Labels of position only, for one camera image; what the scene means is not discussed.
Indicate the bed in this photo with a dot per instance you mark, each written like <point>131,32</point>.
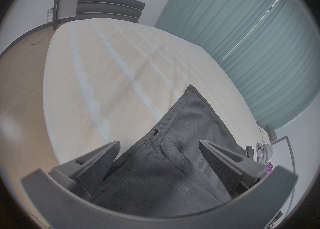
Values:
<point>125,72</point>

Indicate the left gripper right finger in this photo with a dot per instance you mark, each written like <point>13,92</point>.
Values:
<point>227,167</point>

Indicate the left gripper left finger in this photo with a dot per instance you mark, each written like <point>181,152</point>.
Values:
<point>95,170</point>

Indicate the grey garment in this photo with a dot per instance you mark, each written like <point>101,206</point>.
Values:
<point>265,152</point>

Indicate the grey bedside table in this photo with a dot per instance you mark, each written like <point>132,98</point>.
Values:
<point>271,130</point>

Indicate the black T-shirt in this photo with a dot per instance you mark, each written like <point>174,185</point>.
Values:
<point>175,160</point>

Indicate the white printed pillow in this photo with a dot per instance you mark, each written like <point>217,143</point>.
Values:
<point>264,135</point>

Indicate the purple garment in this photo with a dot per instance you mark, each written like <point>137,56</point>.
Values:
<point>269,169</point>

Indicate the black chest of drawers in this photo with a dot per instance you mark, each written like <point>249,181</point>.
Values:
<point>107,5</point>

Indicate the blue-green curtain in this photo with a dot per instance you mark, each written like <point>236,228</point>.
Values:
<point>212,12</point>
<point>275,72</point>

